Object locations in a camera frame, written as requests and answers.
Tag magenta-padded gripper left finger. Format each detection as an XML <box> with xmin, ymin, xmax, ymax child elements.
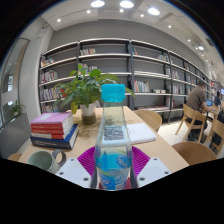
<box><xmin>54</xmin><ymin>145</ymin><xmax>98</xmax><ymax>190</ymax></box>

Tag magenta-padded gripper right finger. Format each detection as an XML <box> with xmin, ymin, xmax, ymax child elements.
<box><xmin>130</xmin><ymin>145</ymin><xmax>172</xmax><ymax>189</ymax></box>

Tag clear bottle with blue cap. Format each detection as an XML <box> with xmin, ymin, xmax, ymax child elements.
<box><xmin>94</xmin><ymin>83</ymin><xmax>134</xmax><ymax>192</ymax></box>

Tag green patterned ceramic mug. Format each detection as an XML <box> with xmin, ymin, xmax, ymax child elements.
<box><xmin>27</xmin><ymin>148</ymin><xmax>67</xmax><ymax>175</ymax></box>

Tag dark blue book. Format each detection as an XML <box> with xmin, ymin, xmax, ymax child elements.
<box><xmin>29</xmin><ymin>123</ymin><xmax>80</xmax><ymax>150</ymax></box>

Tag white paperback book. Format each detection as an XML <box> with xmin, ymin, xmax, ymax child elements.
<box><xmin>126</xmin><ymin>122</ymin><xmax>158</xmax><ymax>145</ymax></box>

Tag red book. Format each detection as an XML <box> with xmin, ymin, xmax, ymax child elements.
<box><xmin>31</xmin><ymin>128</ymin><xmax>74</xmax><ymax>141</ymax></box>
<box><xmin>30</xmin><ymin>120</ymin><xmax>74</xmax><ymax>135</ymax></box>

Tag pink book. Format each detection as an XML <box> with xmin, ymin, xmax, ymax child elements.
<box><xmin>30</xmin><ymin>111</ymin><xmax>74</xmax><ymax>126</ymax></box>

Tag slatted wooden chair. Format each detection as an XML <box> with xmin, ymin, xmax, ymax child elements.
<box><xmin>206</xmin><ymin>117</ymin><xmax>224</xmax><ymax>152</ymax></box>
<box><xmin>175</xmin><ymin>103</ymin><xmax>208</xmax><ymax>142</ymax></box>

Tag person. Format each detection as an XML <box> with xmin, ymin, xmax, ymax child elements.
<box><xmin>185</xmin><ymin>81</ymin><xmax>213</xmax><ymax>141</ymax></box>

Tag small background plant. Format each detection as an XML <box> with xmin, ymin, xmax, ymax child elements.
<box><xmin>9</xmin><ymin>99</ymin><xmax>26</xmax><ymax>118</ymax></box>

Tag green potted plant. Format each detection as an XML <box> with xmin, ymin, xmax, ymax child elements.
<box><xmin>53</xmin><ymin>63</ymin><xmax>136</xmax><ymax>126</ymax></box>

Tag grey shelf unit with books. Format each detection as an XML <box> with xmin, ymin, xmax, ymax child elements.
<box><xmin>38</xmin><ymin>37</ymin><xmax>218</xmax><ymax>125</ymax></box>

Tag round ceiling lights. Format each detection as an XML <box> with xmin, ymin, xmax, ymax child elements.
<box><xmin>54</xmin><ymin>0</ymin><xmax>206</xmax><ymax>53</ymax></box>

